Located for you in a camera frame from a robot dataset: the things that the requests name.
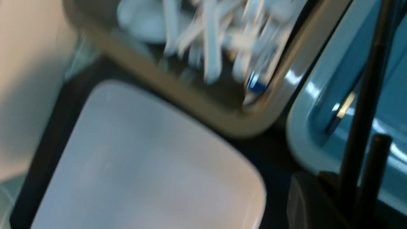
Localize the blue-grey plastic chopstick bin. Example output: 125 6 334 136
286 0 407 215

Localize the brown plastic spoon bin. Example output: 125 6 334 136
63 0 352 139

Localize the large white square plate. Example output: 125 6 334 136
31 80 266 229

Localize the large white plastic tub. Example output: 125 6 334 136
0 0 78 181

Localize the black serving tray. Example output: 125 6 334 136
10 54 407 229

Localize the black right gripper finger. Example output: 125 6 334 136
286 172 352 229

